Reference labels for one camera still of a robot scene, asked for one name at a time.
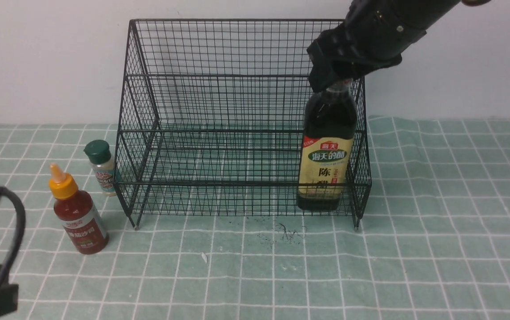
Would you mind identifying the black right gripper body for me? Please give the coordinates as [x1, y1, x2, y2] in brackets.
[306, 0, 427, 92]

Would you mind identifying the dark vinegar bottle yellow label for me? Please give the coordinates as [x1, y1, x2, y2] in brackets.
[296, 80, 357, 212]

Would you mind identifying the red sauce bottle orange cap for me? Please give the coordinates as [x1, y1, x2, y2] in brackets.
[48, 163, 110, 255]

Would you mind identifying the small spice jar green cap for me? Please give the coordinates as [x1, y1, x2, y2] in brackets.
[84, 140, 116, 196]

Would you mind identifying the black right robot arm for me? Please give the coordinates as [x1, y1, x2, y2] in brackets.
[306, 0, 459, 92]

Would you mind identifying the green white checkered tablecloth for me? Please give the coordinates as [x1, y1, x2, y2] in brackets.
[0, 117, 510, 320]

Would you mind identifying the black wire mesh shelf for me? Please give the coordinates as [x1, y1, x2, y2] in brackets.
[114, 19, 371, 229]

